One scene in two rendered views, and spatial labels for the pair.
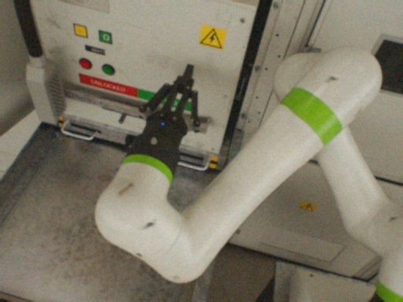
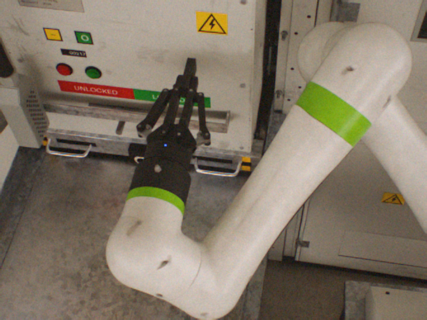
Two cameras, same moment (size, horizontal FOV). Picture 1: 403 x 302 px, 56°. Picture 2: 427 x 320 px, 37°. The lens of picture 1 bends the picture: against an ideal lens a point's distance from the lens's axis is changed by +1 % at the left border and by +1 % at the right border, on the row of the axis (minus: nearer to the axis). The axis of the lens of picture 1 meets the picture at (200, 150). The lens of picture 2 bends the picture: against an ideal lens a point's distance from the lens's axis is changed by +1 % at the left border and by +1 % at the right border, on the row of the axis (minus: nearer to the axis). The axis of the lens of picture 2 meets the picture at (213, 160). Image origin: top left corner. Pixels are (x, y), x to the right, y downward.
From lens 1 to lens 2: 0.33 m
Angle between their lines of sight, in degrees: 6
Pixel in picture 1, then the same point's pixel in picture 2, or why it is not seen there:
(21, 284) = not seen: outside the picture
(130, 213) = (142, 254)
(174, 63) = (172, 56)
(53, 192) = (50, 230)
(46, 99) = (25, 122)
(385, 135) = not seen: outside the picture
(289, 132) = (307, 138)
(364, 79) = (386, 65)
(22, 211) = (18, 259)
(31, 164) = (18, 199)
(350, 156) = (407, 140)
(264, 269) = not seen: hidden behind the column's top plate
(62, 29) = (30, 35)
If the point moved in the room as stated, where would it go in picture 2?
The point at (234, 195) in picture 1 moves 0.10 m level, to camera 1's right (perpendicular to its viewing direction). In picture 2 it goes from (255, 217) to (322, 221)
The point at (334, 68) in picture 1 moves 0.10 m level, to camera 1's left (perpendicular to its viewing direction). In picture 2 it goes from (349, 56) to (281, 54)
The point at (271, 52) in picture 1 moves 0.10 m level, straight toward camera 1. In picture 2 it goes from (297, 13) to (289, 48)
